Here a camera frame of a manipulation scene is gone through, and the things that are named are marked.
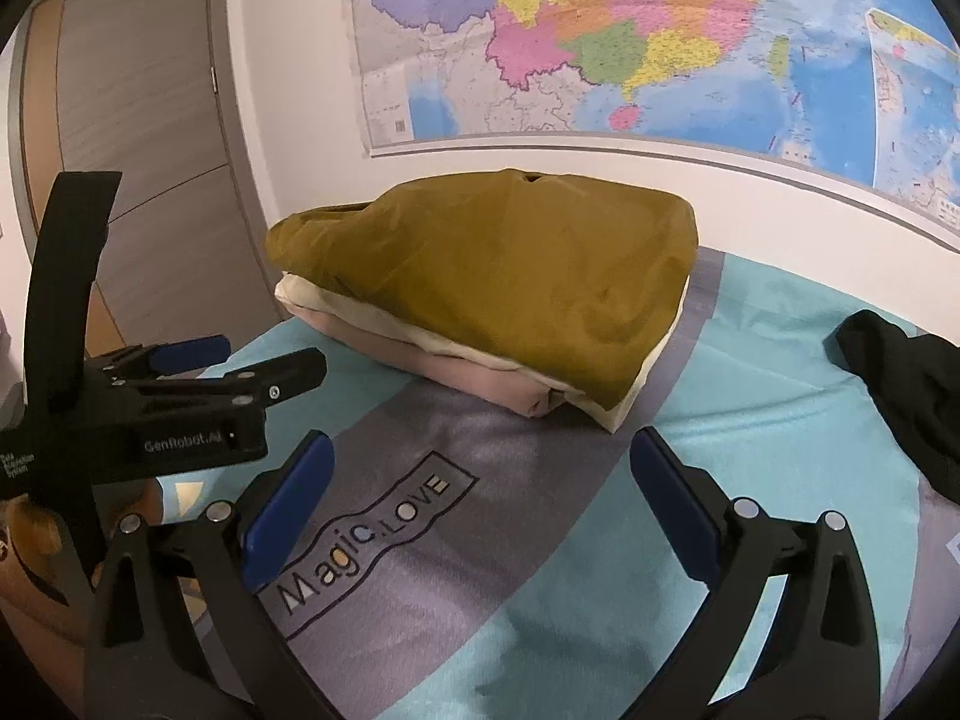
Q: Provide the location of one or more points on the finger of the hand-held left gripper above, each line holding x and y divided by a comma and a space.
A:
285, 375
191, 351

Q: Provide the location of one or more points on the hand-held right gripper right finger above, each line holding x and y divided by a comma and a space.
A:
671, 508

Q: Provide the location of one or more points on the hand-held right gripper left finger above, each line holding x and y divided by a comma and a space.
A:
294, 508

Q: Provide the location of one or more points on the cream garment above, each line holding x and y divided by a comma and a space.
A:
352, 311

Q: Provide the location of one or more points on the olive green jacket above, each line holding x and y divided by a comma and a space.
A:
510, 277

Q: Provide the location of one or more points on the person's left forearm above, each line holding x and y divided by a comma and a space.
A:
37, 615

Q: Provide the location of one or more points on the teal grey printed bed sheet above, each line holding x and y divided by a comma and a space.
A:
540, 525

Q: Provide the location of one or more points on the pale pink garment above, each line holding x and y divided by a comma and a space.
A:
480, 384

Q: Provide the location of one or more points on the grey wooden door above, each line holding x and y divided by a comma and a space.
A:
150, 127

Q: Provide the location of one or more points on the black garment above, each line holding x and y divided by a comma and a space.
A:
915, 390

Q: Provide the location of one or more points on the colourful wall map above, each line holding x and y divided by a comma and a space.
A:
675, 37

